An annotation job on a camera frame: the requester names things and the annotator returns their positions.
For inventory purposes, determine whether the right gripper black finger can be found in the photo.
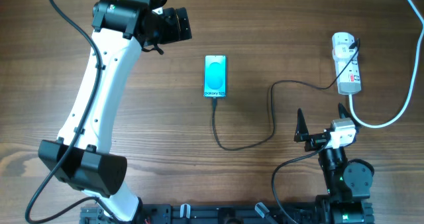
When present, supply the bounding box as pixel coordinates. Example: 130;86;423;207
293;108;310;142
337;103;352;119

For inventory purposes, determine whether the white USB charger plug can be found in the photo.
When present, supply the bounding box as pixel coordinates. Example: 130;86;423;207
332;44;357;62

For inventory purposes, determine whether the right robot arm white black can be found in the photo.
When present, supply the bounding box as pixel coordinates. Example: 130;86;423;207
294;104;375;224

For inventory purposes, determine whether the white power strip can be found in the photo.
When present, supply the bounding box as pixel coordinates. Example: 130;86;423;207
332;32;362;95

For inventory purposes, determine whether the white power strip cord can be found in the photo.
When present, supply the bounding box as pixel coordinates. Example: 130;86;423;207
348;0;424;129

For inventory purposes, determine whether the teal Galaxy S25 smartphone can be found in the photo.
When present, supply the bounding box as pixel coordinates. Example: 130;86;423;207
203;55;227;98

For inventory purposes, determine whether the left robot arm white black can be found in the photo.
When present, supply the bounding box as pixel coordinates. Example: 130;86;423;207
38;0;191;223

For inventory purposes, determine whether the black USB charging cable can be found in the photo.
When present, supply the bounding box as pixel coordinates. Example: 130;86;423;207
211;38;362;152

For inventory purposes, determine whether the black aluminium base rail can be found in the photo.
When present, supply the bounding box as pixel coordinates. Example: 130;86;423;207
79;202;375;224

